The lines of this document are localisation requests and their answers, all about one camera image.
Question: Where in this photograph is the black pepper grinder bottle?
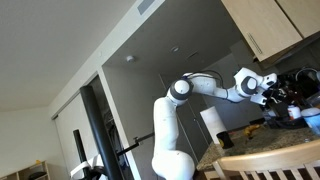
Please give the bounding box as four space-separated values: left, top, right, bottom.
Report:
261 106 278 130

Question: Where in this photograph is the thick black pole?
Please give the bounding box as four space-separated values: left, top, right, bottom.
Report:
79 85 125 180

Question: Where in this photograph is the thin black post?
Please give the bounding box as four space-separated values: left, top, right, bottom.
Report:
72 129 92 180

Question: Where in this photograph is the light wooden shelf unit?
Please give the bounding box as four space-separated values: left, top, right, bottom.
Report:
0 160 52 180

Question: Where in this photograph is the black mug yellow logo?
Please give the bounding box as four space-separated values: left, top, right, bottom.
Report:
216 130 235 150

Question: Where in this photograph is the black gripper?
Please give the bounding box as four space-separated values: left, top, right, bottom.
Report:
265 84 292 113

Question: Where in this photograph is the wooden chair back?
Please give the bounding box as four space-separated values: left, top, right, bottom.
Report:
211 138 320 180

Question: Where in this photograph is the light wooden upper cabinet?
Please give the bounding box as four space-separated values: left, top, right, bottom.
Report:
276 0 320 38
221 0 304 63

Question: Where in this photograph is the pump bottle blue label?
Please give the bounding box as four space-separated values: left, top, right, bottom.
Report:
300 106 320 135

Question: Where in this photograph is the white pill bottle orange label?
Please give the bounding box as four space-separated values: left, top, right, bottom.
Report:
287 104 302 121

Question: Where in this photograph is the dark blue speckled bowl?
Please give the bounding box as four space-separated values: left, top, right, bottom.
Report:
279 113 308 130

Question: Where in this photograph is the yellow banana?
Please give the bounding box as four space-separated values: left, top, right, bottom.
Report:
243 123 261 139

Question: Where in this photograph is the black kitchen stove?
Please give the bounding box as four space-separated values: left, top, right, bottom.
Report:
266 68 320 118

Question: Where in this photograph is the ceiling air vent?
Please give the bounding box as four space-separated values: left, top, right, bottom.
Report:
137 0 156 15

